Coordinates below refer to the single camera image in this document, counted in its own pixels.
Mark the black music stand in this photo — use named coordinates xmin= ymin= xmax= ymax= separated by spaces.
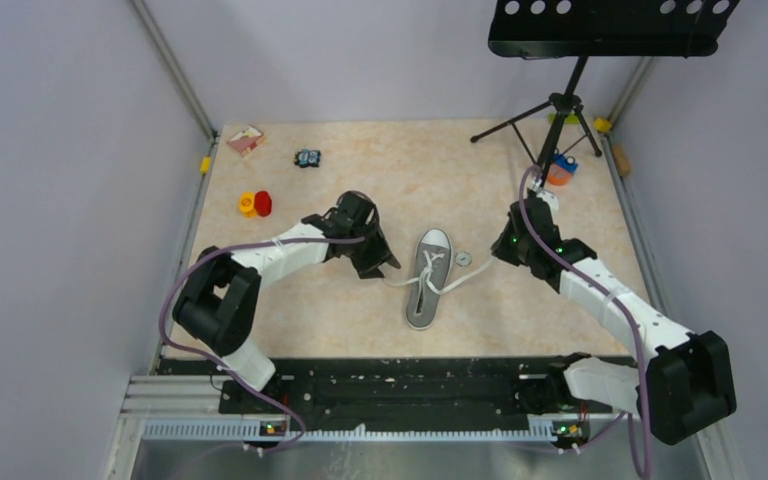
xmin=470 ymin=0 xmax=739 ymax=185

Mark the yellow corner clip right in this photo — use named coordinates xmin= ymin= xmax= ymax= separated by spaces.
xmin=592 ymin=117 xmax=613 ymax=134

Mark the red round toy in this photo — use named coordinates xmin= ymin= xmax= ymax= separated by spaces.
xmin=254 ymin=190 xmax=273 ymax=217

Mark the yellow round toy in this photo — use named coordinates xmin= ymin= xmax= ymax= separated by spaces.
xmin=238 ymin=192 xmax=258 ymax=218

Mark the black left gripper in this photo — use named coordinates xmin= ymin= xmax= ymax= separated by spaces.
xmin=347 ymin=220 xmax=400 ymax=280

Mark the yellow corner clip left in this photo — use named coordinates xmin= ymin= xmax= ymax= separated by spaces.
xmin=200 ymin=157 xmax=211 ymax=175

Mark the small black blue toy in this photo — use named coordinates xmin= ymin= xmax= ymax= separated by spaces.
xmin=294 ymin=149 xmax=322 ymax=168

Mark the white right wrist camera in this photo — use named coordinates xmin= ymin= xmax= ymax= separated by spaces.
xmin=532 ymin=186 xmax=560 ymax=214

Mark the pink and white box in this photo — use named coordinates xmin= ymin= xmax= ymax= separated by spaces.
xmin=226 ymin=125 xmax=266 ymax=158

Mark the small round white token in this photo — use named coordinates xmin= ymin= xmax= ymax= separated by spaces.
xmin=455 ymin=251 xmax=472 ymax=267

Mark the yellow corner clip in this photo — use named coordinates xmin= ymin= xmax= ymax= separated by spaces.
xmin=200 ymin=157 xmax=211 ymax=175
xmin=592 ymin=117 xmax=613 ymax=134

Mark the orange blue toy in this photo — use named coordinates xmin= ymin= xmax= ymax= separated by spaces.
xmin=547 ymin=153 xmax=579 ymax=186

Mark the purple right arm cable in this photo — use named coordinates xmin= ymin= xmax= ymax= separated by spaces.
xmin=517 ymin=165 xmax=657 ymax=480

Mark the grey canvas sneaker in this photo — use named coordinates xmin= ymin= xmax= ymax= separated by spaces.
xmin=405 ymin=228 xmax=453 ymax=330

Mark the white slotted cable duct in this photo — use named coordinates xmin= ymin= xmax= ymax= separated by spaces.
xmin=142 ymin=419 xmax=557 ymax=443

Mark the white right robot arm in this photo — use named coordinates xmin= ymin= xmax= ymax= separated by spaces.
xmin=492 ymin=194 xmax=737 ymax=445

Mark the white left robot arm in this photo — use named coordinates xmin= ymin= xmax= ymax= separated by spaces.
xmin=171 ymin=191 xmax=401 ymax=414

